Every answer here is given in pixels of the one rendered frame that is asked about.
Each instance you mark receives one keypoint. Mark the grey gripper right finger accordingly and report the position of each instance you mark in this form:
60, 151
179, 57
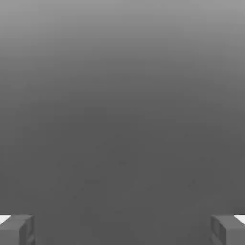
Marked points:
231, 231

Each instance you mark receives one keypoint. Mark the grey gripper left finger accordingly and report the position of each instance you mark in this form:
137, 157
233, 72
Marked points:
13, 231

